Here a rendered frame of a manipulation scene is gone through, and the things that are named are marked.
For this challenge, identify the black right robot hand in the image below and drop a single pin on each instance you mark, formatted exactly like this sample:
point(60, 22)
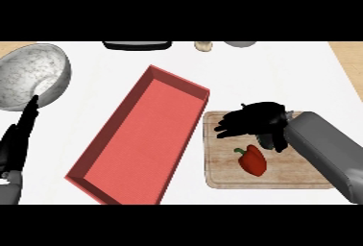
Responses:
point(256, 120)

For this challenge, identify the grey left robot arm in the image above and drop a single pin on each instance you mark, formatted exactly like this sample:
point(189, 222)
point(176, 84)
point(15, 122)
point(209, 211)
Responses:
point(9, 189)

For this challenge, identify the wooden cutting board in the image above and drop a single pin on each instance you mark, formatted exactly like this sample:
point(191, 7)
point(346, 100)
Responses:
point(265, 160)

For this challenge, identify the red bell pepper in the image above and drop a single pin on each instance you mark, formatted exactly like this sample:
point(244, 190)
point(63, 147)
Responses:
point(253, 161)

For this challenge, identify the red shallow box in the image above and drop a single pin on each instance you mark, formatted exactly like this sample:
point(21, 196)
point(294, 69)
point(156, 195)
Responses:
point(142, 137)

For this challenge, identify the grey round object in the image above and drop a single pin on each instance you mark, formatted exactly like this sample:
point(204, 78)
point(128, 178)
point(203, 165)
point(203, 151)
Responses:
point(240, 44)

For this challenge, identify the beige small object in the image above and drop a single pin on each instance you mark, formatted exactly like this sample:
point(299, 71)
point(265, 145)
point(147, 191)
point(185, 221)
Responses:
point(203, 46)

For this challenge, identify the black flat appliance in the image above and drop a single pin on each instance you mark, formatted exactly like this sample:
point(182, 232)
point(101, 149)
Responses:
point(138, 45)

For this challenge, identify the grey speckled bowl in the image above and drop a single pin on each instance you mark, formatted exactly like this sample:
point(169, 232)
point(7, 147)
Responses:
point(30, 75)

